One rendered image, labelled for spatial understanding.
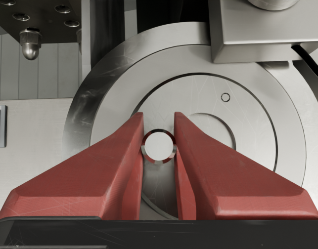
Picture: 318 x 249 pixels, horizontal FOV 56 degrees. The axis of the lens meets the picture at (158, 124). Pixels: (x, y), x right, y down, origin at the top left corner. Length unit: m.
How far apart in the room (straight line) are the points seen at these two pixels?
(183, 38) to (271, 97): 0.06
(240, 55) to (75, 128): 0.10
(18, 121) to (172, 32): 0.40
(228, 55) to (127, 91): 0.06
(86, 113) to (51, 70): 2.63
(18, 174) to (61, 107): 0.13
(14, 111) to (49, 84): 2.22
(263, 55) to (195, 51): 0.04
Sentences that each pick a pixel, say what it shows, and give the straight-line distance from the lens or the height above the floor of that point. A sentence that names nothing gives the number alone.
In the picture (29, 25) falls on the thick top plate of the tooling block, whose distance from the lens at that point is 0.54.
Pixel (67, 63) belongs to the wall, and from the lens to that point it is 2.72.
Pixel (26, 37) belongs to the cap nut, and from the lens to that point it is 0.56.
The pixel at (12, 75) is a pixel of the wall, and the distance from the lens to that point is 3.04.
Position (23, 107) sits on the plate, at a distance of 0.55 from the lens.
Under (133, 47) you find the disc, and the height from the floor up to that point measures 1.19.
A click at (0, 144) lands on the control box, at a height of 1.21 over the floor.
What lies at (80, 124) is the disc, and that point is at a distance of 0.17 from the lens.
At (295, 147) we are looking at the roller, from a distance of 0.17.
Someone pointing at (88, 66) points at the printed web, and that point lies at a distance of 0.18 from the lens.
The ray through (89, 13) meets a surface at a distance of 0.20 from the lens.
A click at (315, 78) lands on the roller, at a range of 0.20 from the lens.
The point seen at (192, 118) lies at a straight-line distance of 0.15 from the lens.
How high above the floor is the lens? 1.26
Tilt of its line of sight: 8 degrees down
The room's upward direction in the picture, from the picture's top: 178 degrees clockwise
